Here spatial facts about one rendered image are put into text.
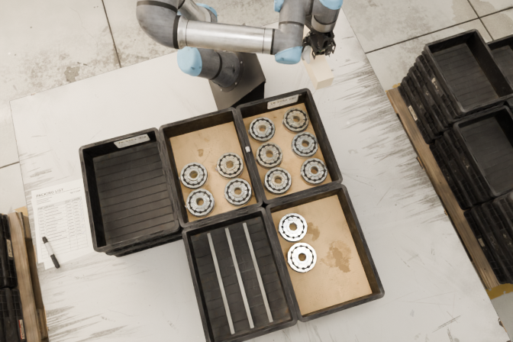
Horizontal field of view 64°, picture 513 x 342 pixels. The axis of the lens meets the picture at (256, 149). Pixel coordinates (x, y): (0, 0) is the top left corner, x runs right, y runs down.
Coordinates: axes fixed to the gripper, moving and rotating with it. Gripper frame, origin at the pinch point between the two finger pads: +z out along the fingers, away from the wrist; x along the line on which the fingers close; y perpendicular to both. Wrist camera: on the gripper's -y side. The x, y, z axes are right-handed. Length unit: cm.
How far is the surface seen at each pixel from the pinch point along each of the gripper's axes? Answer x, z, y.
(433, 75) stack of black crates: 73, 56, 2
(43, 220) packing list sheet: -117, 39, 15
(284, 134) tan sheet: -15.2, 25.7, 17.0
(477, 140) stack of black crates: 86, 70, 37
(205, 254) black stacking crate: -58, 26, 51
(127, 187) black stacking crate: -79, 26, 17
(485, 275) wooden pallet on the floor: 69, 93, 100
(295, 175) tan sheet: -17.3, 25.6, 34.3
